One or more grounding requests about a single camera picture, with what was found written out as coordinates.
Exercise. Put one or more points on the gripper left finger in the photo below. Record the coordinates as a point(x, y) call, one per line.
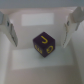
point(8, 28)

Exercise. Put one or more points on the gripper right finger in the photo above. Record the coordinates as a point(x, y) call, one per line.
point(71, 26)

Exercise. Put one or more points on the white plastic box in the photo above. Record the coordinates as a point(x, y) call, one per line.
point(42, 66)

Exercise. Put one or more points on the purple block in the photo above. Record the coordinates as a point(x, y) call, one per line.
point(43, 44)

